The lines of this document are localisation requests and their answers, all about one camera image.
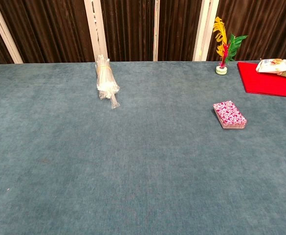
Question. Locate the pink patterned card deck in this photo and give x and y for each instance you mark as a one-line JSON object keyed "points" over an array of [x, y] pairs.
{"points": [[229, 112]]}

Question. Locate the blue velvet tablecloth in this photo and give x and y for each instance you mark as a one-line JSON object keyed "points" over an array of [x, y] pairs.
{"points": [[142, 159]]}

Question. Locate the clear wrapped straw bundle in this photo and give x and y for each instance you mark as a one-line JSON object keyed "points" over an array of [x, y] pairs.
{"points": [[104, 80]]}

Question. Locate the colourful feather shuttlecock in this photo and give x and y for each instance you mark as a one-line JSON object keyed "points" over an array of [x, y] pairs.
{"points": [[221, 52]]}

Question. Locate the dark brown curtain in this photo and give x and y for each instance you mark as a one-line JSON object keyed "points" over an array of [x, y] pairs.
{"points": [[54, 29]]}

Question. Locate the red spiral notebook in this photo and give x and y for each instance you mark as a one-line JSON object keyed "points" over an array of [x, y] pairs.
{"points": [[262, 82]]}

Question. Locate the white printed snack bag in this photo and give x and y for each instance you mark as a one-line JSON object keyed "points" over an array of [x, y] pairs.
{"points": [[274, 66]]}

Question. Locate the thin white frame post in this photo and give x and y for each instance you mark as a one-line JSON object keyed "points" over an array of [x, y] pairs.
{"points": [[156, 29]]}

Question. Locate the wide white frame post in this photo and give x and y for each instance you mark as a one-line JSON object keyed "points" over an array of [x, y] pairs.
{"points": [[95, 27], [205, 29]]}

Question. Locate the slanted white frame post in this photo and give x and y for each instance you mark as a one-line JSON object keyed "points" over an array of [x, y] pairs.
{"points": [[4, 34]]}

